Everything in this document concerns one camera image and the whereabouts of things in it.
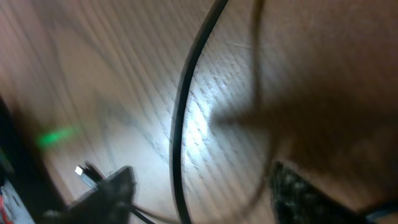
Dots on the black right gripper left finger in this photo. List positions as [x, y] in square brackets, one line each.
[106, 202]

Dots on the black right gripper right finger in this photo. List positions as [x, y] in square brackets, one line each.
[296, 201]

